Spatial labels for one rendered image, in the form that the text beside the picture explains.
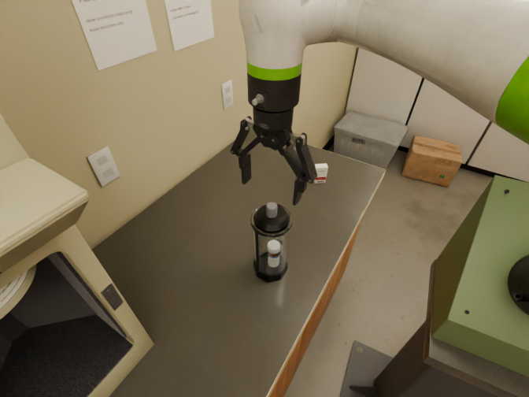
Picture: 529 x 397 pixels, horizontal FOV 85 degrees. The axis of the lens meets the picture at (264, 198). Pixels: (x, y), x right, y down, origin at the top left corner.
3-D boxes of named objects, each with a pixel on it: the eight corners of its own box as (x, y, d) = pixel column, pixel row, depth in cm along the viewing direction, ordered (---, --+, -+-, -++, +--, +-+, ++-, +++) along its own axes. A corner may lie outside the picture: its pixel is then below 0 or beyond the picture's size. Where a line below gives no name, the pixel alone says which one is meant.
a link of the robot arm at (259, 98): (312, 65, 50) (268, 56, 54) (279, 88, 43) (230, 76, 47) (308, 98, 54) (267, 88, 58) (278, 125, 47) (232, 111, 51)
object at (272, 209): (246, 228, 74) (246, 209, 70) (265, 206, 80) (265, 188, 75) (278, 243, 71) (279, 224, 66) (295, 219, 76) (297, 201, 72)
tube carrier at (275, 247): (246, 270, 87) (242, 223, 72) (264, 246, 94) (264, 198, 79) (276, 287, 83) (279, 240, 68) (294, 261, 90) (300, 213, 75)
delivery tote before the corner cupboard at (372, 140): (327, 155, 297) (332, 126, 275) (343, 137, 322) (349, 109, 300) (386, 175, 273) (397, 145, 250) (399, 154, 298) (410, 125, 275)
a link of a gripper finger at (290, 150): (278, 130, 58) (283, 128, 57) (307, 175, 61) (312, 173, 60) (268, 139, 56) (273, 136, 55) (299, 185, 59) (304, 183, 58)
